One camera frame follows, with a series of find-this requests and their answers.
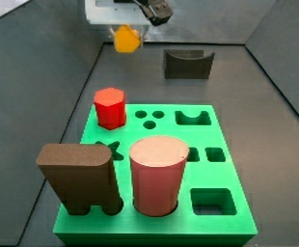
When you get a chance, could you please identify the red hexagonal block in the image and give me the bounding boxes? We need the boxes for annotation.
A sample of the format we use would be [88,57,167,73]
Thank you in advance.
[94,88,127,130]

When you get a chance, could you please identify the black curved fixture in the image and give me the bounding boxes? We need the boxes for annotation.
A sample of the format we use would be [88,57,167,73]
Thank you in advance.
[165,49,215,79]

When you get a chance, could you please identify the yellow three prong object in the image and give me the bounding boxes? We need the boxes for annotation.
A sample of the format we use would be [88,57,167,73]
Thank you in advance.
[113,25,141,53]

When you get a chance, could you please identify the brown arch block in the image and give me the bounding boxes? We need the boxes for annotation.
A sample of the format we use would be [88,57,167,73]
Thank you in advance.
[36,144,123,215]

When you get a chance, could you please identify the pink cylinder block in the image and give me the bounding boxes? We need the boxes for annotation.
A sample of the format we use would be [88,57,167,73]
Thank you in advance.
[130,135,190,217]

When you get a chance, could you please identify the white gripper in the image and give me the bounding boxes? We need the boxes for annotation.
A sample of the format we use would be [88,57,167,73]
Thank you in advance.
[86,0,151,48]

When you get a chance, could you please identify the green shape sorting board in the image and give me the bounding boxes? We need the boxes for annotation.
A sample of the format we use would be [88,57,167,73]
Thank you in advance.
[52,103,259,247]

